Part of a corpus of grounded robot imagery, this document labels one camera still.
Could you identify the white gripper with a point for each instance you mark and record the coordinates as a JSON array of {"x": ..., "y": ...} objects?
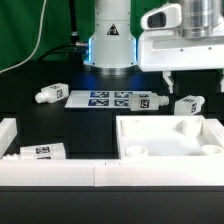
[{"x": 182, "y": 36}]

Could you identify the white square tabletop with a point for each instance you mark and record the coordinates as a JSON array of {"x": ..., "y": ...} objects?
[{"x": 142, "y": 137}]

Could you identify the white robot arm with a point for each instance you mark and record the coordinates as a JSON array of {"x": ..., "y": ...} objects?
[{"x": 113, "y": 49}]

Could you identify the white fiducial marker sheet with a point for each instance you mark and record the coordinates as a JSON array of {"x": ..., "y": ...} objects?
[{"x": 100, "y": 99}]

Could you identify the white U-shaped obstacle fence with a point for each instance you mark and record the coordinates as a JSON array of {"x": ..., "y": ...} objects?
[{"x": 205, "y": 170}]

